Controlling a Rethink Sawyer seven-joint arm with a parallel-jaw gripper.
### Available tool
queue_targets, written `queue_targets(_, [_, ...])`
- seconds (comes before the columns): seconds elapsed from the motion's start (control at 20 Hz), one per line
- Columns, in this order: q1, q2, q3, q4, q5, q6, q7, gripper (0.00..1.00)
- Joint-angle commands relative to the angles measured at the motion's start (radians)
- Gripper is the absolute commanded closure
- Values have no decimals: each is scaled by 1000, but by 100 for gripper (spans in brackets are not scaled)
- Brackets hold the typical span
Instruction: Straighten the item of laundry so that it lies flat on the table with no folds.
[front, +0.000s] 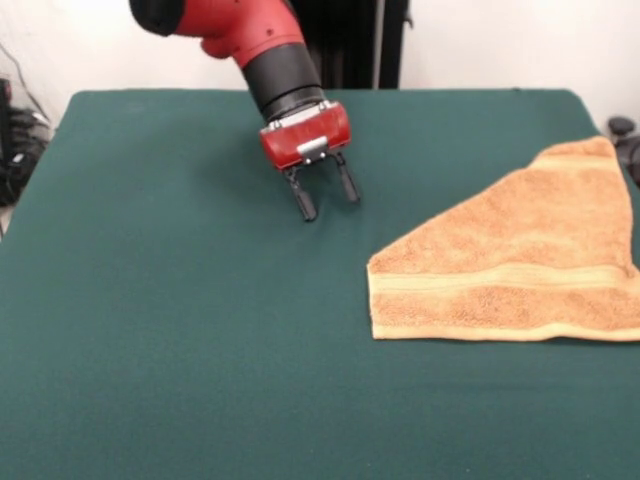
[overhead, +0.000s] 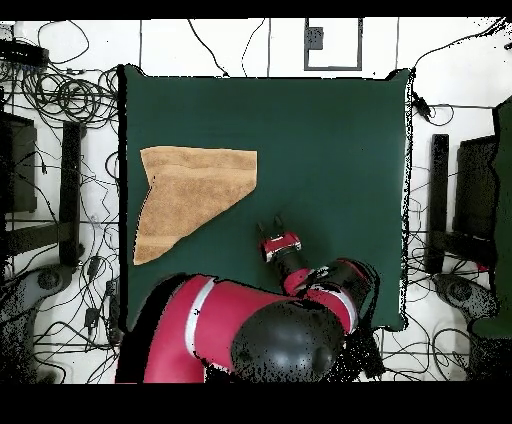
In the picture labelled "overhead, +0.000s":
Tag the orange terry towel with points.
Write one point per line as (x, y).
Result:
(188, 192)

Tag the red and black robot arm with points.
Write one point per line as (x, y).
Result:
(224, 320)

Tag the dark green table cloth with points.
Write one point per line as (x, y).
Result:
(320, 140)

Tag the black power brick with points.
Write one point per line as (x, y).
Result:
(374, 356)

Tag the black floor beam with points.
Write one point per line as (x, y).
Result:
(70, 192)
(438, 200)

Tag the black power adapter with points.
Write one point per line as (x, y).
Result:
(422, 106)

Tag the small grey floor box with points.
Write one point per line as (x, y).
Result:
(314, 38)

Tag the black stand foot with caster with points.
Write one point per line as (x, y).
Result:
(44, 280)
(464, 292)

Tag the green covered side table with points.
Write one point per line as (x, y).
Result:
(504, 200)

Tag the black power strip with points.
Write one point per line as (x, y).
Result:
(24, 54)

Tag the black frame panel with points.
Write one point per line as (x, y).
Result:
(20, 164)
(474, 188)

